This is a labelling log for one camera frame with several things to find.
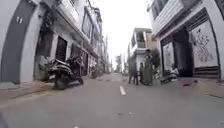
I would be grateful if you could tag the group of people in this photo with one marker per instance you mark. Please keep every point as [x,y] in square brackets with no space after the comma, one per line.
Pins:
[140,68]

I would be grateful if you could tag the white balcony building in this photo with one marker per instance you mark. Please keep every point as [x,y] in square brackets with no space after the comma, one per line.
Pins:
[139,46]

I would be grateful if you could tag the grey asphalt road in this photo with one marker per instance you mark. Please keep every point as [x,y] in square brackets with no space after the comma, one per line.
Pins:
[133,106]

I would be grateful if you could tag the black scooter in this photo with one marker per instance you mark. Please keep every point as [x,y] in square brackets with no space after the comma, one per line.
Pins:
[65,71]

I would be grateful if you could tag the person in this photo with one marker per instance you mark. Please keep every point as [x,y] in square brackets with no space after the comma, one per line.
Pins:
[172,74]

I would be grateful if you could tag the white arched building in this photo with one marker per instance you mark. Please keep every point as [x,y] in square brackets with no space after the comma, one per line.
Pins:
[36,36]

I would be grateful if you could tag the white building with murals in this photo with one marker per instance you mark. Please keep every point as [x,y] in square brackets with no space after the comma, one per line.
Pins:
[190,36]

